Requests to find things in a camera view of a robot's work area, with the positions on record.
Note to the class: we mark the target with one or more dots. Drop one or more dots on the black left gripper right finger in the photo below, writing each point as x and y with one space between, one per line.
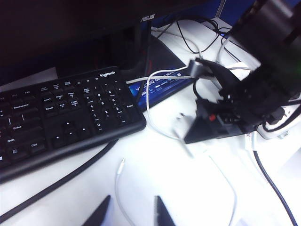
162 214

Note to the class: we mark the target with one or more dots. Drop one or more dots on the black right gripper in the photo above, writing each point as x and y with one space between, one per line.
256 99

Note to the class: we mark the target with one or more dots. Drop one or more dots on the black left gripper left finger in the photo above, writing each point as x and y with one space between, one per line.
101 214

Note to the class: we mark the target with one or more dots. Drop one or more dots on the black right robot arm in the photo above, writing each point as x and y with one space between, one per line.
270 30

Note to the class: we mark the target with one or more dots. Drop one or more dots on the flat blue box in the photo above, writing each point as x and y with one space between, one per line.
162 91

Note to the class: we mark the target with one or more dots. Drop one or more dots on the black monitor stand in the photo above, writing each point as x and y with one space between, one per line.
141 47

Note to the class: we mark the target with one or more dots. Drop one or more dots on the black Logitech keyboard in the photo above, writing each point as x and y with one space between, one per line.
70 113

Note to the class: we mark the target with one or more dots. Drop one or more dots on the black ASUS computer monitor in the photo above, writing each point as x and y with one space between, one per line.
58 28

